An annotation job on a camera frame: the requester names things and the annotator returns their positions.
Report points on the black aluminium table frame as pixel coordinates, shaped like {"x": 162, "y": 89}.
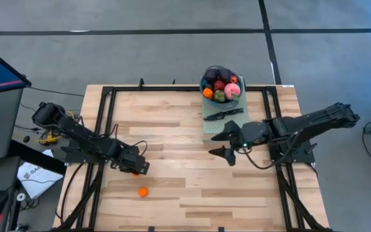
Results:
{"x": 188, "y": 88}

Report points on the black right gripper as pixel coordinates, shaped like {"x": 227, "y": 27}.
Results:
{"x": 253, "y": 133}

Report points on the white printed booklet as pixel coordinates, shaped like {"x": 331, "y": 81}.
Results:
{"x": 37, "y": 180}

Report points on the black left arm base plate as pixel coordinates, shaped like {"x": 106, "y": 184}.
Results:
{"x": 82, "y": 158}

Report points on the white tape roll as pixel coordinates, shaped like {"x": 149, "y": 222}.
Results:
{"x": 20, "y": 197}

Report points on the white table label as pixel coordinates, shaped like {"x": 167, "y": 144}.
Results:
{"x": 288, "y": 86}

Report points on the black desk beam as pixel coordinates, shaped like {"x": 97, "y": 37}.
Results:
{"x": 37, "y": 159}

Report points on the pink peach with leaf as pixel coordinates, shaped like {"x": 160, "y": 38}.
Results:
{"x": 232, "y": 89}

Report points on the small orange kumquat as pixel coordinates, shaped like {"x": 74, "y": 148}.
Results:
{"x": 136, "y": 174}

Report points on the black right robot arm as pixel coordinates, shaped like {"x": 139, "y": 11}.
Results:
{"x": 317, "y": 119}

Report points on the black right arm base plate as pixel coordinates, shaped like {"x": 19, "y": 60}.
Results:
{"x": 298, "y": 158}

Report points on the black knife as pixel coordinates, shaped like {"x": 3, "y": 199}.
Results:
{"x": 224, "y": 114}

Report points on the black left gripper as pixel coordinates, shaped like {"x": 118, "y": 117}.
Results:
{"x": 134, "y": 164}

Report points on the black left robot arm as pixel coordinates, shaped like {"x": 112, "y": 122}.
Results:
{"x": 76, "y": 132}

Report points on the blue collapsible bowl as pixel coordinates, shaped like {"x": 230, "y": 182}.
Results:
{"x": 225, "y": 105}

